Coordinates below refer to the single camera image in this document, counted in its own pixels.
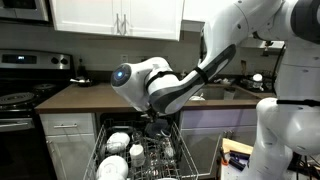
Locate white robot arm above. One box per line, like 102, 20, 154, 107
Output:
111, 0, 320, 180

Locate kitchen sink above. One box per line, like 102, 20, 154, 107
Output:
190, 85, 261, 100

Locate white bowl left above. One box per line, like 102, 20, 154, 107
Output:
106, 132, 130, 153

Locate white bowl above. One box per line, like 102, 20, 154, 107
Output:
106, 132, 130, 153
96, 155, 129, 180

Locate white printed mug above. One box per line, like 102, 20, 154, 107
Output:
129, 144, 145, 167

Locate white upper cabinets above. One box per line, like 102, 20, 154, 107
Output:
49, 0, 184, 41

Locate white bowl right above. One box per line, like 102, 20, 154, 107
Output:
96, 155, 129, 180

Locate white lower cabinet drawers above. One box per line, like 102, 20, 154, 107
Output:
40, 113, 95, 180

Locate black stainless stove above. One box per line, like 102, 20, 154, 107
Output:
0, 49, 75, 180

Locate white wall outlet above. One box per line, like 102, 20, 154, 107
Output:
120, 54, 128, 64

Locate wire dishwasher rack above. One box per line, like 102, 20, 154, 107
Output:
83, 122, 199, 180

